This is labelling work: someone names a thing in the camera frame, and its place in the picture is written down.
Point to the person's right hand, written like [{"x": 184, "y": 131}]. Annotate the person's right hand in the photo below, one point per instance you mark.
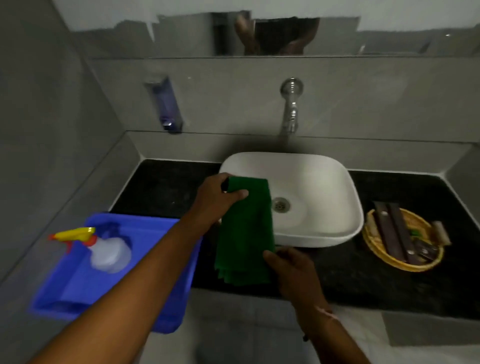
[{"x": 298, "y": 279}]

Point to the person's left hand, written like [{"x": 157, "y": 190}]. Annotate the person's left hand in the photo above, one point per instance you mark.
[{"x": 210, "y": 198}]

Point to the person's left thumb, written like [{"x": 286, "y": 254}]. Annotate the person's left thumb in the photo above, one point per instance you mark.
[{"x": 236, "y": 195}]

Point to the person's right thumb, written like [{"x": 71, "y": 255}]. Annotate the person's right thumb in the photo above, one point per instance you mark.
[{"x": 272, "y": 259}]

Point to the green cloth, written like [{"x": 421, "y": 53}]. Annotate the green cloth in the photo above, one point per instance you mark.
[{"x": 245, "y": 232}]

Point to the person's right forearm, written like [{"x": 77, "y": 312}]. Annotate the person's right forearm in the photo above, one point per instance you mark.
[{"x": 337, "y": 341}]

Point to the metal sink drain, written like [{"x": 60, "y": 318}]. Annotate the metal sink drain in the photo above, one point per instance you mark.
[{"x": 281, "y": 204}]

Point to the red thread wristband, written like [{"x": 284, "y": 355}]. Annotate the red thread wristband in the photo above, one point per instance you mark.
[{"x": 327, "y": 312}]

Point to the white basin sink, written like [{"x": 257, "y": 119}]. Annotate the white basin sink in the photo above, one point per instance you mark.
[{"x": 318, "y": 180}]

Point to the yellow woven basket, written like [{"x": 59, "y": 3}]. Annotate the yellow woven basket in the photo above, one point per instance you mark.
[{"x": 378, "y": 249}]

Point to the long brown flat packet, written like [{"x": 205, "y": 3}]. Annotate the long brown flat packet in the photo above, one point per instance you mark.
[
  {"x": 386, "y": 230},
  {"x": 403, "y": 232}
]

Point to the clear spray bottle yellow nozzle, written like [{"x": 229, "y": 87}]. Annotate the clear spray bottle yellow nozzle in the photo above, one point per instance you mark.
[{"x": 110, "y": 253}]

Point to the small green packet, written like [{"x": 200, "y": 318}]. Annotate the small green packet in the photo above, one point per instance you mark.
[{"x": 415, "y": 233}]

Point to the small dark packet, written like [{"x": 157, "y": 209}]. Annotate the small dark packet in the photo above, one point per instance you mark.
[{"x": 427, "y": 250}]

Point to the small beige sachet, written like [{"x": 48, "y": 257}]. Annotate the small beige sachet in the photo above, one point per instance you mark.
[{"x": 441, "y": 232}]

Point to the blue plastic tub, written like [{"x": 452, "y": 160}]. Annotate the blue plastic tub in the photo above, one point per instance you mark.
[{"x": 78, "y": 285}]

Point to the chrome wall faucet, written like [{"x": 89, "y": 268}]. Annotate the chrome wall faucet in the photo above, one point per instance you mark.
[{"x": 290, "y": 108}]

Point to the wall soap dispenser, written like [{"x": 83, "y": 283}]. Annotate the wall soap dispenser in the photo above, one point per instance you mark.
[{"x": 167, "y": 103}]

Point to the wall mirror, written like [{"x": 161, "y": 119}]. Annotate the wall mirror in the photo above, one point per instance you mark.
[{"x": 393, "y": 22}]

